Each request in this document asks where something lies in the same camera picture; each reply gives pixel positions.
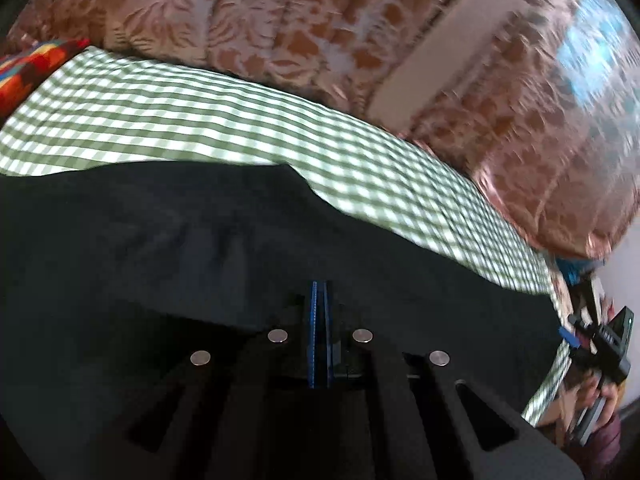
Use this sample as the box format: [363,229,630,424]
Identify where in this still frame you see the person's right hand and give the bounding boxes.
[574,374,622,434]

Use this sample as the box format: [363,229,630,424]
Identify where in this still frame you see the colourful patchwork pillow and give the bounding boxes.
[0,39,90,124]

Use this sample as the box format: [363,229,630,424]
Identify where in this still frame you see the brown floral curtain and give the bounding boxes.
[1,0,639,259]

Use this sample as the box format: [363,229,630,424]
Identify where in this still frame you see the green white checkered bedsheet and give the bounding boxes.
[0,45,574,428]

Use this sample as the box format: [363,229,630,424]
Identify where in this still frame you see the black pants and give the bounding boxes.
[1,162,560,479]

